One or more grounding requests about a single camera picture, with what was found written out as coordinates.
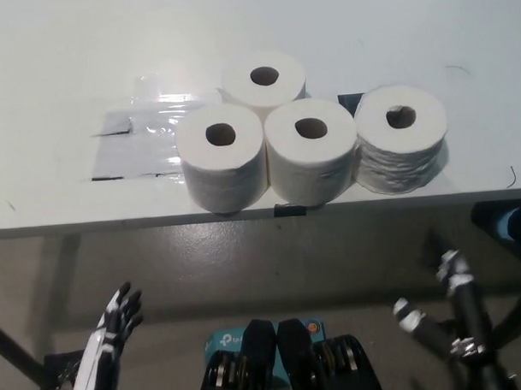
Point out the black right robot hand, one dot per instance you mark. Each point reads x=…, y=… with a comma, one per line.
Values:
x=465, y=307

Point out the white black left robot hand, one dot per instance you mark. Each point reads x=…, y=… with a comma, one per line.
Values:
x=107, y=333

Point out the black robot legs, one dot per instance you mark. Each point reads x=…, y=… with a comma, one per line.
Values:
x=262, y=353

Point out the smooth white toilet paper roll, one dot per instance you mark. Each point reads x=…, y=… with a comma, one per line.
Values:
x=311, y=167
x=282, y=91
x=221, y=175

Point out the black diagonal table leg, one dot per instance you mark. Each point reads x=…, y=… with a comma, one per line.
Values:
x=17, y=351
x=519, y=316

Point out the black object with blue part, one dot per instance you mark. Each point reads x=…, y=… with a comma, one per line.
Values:
x=486, y=221

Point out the teal tp-link box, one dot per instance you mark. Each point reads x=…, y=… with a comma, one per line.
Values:
x=223, y=342

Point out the clear plastic over grey patch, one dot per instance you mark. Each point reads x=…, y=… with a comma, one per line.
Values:
x=126, y=152

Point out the black tape square patch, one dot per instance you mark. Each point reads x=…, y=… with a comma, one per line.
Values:
x=347, y=100

